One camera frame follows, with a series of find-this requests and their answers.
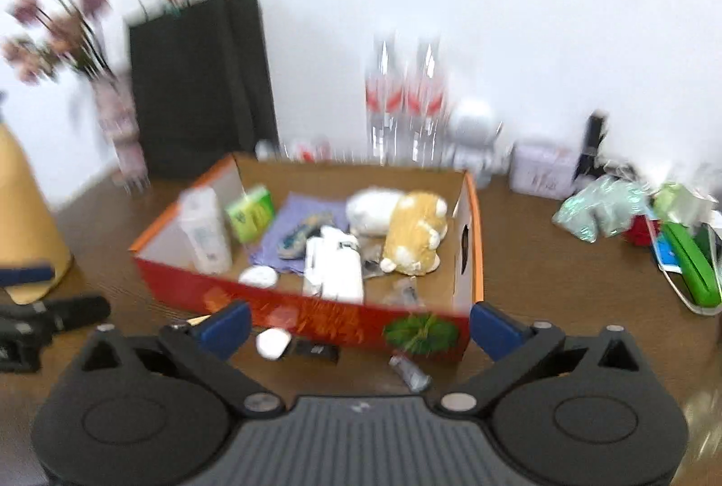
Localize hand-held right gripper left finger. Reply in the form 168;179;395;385
73;299;286;417

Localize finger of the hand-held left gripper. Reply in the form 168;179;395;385
0;295;112;336
0;264;56;289

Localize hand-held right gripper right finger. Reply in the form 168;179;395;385
437;300;642;417

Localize red cardboard box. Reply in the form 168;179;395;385
129;152;485;366

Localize white plastic container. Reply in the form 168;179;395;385
177;186;234;276

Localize white plastic device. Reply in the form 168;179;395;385
301;226;366;304

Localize white and yellow plush toy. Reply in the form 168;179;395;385
344;187;450;276

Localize purple linen drawstring pouch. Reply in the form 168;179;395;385
247;192;352;276

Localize small white oval case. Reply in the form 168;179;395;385
237;265;279;289
255;327;293;361

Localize yellow thermos jug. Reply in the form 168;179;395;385
0;93;74;305

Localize small black card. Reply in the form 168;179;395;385
287;338;342;365

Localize small grey tube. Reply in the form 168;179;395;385
387;353;433;392

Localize green tissue packet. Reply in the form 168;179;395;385
225;184;278;245

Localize patterned blue small item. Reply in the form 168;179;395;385
276;212;335;259

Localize crumpled clear plastic wrap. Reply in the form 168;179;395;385
551;175;651;245

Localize pale tin box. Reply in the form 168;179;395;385
509;139;582;200

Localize mottled pink vase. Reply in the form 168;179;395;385
89;73;151;194

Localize red rose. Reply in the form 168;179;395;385
623;214;659;246

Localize blue packet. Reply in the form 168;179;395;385
650;236;687;273

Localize white round robot toy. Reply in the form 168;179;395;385
447;96;504;183

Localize green stapler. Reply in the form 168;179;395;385
659;220;722;310

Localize black upright device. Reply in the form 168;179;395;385
574;110;611;183

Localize clear water bottle red label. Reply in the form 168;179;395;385
363;33;408;167
406;36;450;169

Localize black paper bag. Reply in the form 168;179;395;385
226;0;281;155
124;0;250;178

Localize dried pink flowers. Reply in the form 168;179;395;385
2;0;115;83

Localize white cable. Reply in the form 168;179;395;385
646;218;722;319

